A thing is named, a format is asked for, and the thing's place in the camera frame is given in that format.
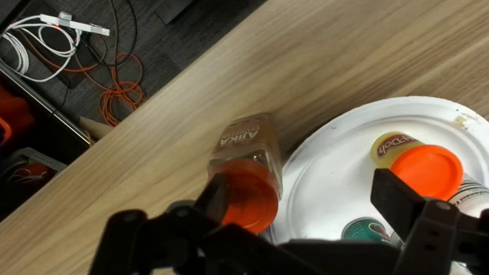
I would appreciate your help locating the green-label food can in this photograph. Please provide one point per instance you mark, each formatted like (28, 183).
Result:
(368, 230)

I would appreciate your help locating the white paper plate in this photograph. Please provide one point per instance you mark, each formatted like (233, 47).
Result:
(328, 181)

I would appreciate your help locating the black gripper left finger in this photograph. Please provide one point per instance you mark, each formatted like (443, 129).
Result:
(189, 239)

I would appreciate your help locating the orange-lid play-doh tub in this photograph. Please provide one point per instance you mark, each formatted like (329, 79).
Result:
(430, 170)

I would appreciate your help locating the red-lid spice jar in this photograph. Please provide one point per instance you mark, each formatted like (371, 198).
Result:
(248, 155)

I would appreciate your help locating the white blue-label pill bottle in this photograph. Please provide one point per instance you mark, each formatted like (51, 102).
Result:
(472, 198)

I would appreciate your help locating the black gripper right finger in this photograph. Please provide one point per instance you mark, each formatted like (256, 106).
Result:
(435, 233)

